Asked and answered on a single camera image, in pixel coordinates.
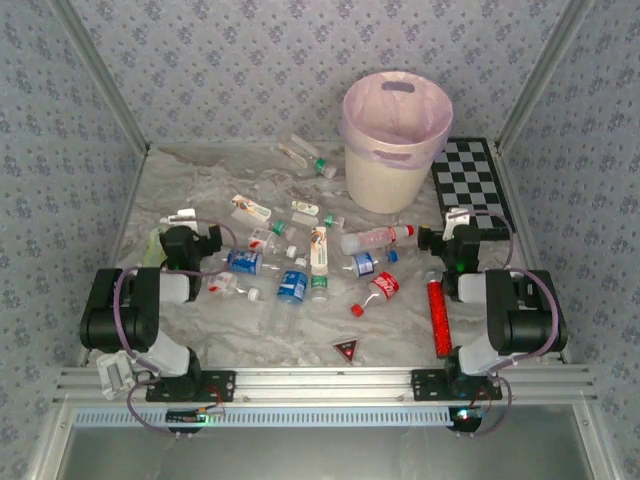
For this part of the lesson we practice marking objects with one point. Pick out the pale green plastic bottle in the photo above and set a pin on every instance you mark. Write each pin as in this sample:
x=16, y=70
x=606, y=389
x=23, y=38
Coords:
x=152, y=250

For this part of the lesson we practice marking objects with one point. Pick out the bottle blue label white cap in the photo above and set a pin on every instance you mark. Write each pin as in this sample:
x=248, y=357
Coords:
x=244, y=262

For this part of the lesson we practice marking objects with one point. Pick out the bottle red white label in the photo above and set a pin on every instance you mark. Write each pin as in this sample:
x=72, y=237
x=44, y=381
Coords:
x=220, y=283
x=260, y=240

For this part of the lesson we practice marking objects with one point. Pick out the clear bottle red label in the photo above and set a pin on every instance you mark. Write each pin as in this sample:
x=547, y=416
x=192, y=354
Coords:
x=386, y=286

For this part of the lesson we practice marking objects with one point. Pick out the small bottle blue cap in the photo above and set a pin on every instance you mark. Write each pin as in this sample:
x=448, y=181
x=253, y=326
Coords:
x=364, y=263

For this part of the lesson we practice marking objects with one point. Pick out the large bottle blue label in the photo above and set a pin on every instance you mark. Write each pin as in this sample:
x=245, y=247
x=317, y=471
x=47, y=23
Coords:
x=292, y=287

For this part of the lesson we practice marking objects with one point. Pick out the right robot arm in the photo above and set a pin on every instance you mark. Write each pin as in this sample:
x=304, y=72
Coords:
x=520, y=310

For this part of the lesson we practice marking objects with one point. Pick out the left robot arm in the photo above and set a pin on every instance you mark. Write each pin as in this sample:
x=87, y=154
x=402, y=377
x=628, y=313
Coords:
x=110, y=310

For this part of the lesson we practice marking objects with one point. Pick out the beige plastic bin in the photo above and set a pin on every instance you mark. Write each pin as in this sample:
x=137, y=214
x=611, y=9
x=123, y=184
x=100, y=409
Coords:
x=380, y=185

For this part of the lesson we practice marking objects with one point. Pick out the frosted bottle red cap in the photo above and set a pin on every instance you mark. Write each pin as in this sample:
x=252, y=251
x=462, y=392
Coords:
x=370, y=239

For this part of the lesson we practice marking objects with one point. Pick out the black grey checkerboard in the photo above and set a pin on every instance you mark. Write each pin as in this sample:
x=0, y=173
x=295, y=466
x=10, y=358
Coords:
x=465, y=175

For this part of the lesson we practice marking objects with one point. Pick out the red glitter tube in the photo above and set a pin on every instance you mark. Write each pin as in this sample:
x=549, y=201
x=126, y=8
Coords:
x=439, y=320

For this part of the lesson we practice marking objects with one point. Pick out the clear bottle leaf label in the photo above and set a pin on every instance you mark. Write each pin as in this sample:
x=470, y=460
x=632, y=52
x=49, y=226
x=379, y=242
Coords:
x=305, y=207

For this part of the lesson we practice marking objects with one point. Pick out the clear bottle green neck band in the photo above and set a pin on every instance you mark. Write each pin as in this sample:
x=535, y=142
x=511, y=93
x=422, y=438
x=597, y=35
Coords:
x=320, y=164

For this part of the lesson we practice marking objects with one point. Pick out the red black triangle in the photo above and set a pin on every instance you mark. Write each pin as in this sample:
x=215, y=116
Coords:
x=346, y=350

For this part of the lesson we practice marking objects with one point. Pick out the left circuit board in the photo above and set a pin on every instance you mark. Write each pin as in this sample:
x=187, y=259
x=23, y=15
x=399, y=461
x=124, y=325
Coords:
x=187, y=416

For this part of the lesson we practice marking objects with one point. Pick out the circuit board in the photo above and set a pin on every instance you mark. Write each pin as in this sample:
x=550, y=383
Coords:
x=465, y=417
x=187, y=416

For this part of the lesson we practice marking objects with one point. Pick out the right circuit board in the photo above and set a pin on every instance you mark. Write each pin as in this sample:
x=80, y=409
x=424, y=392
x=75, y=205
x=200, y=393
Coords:
x=465, y=417

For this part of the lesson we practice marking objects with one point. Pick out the grey metal sheet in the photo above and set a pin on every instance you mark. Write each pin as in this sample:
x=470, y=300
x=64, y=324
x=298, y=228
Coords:
x=320, y=455

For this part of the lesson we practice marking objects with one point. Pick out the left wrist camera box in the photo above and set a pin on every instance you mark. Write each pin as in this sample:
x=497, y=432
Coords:
x=182, y=217

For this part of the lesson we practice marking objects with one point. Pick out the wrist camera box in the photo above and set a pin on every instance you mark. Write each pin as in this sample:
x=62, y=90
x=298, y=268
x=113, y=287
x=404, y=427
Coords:
x=182, y=217
x=457, y=217

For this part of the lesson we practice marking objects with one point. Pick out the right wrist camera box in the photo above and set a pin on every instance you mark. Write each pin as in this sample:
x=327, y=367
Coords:
x=457, y=217

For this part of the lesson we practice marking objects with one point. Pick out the right black mount plate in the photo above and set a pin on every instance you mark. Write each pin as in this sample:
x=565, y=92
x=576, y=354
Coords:
x=425, y=387

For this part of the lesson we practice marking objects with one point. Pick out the black mount plate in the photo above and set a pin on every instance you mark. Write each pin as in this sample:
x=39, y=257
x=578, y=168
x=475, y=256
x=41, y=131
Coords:
x=222, y=387
x=425, y=387

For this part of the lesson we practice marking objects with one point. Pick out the left black mount plate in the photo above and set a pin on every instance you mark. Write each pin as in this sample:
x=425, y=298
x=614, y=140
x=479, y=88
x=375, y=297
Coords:
x=222, y=387

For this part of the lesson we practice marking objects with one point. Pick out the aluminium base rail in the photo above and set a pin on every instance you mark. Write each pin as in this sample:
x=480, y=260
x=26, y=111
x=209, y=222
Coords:
x=320, y=382

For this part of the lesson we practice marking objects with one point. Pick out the aluminium frame post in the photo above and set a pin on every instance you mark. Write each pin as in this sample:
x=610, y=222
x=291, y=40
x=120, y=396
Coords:
x=100, y=75
x=545, y=75

